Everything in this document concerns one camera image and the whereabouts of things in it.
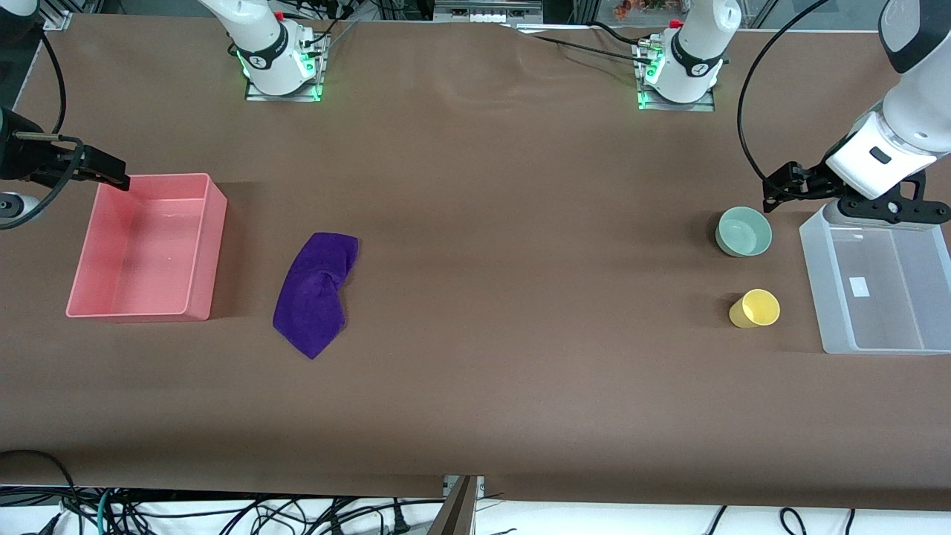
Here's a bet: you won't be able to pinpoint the pale green bowl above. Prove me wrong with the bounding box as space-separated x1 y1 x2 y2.
715 206 773 258

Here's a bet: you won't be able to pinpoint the yellow plastic cup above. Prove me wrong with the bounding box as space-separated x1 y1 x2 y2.
728 288 782 329

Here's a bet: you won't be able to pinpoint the purple cloth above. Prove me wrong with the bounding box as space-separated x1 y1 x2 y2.
272 232 360 360

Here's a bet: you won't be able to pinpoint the pink plastic bin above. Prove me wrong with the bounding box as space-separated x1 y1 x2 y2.
65 173 228 322

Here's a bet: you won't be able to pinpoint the translucent white plastic bin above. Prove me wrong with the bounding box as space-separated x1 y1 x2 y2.
799 207 951 355

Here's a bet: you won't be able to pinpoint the orange background items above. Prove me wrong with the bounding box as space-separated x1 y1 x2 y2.
613 0 671 19

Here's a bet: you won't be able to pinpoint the brown table cover sheet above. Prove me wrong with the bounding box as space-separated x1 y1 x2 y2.
0 13 951 513

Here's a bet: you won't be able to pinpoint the grey device box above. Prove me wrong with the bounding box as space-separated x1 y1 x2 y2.
433 0 543 23

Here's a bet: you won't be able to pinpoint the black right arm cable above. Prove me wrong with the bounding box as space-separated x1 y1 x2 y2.
0 31 84 230

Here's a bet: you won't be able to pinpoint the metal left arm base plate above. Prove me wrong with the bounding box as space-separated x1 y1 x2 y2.
635 41 718 112

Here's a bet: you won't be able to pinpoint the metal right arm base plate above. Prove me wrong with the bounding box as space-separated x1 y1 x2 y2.
245 33 325 103

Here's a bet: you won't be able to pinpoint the short black tabletop cable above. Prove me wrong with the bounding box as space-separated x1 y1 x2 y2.
589 21 652 48

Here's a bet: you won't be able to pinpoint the long black tabletop cable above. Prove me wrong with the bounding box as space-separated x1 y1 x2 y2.
513 25 656 68

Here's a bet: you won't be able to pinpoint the black base connector cables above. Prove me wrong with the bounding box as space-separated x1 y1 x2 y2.
286 0 359 47

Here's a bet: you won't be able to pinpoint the thick black floor cable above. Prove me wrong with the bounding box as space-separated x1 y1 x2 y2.
0 449 79 535

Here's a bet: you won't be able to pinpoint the wooden table post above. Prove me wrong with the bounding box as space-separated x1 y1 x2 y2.
429 476 478 535

